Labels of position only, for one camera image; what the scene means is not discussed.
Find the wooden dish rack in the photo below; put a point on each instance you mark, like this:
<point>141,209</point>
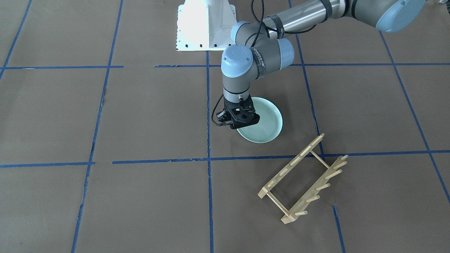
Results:
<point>311,172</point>

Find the blue tape line lengthwise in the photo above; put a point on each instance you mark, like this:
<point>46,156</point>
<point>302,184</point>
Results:
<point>209,167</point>

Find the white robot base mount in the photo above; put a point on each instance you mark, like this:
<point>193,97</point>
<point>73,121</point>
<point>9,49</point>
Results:
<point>205,25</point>

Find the blue tape line crosswise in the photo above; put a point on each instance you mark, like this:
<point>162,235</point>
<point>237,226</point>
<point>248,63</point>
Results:
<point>198,159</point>

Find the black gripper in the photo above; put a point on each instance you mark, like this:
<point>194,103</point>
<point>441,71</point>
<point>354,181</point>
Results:
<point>222,116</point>

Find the light green plate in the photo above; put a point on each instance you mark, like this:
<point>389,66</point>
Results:
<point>269,125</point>

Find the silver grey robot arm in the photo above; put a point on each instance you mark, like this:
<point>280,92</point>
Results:
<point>262,47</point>

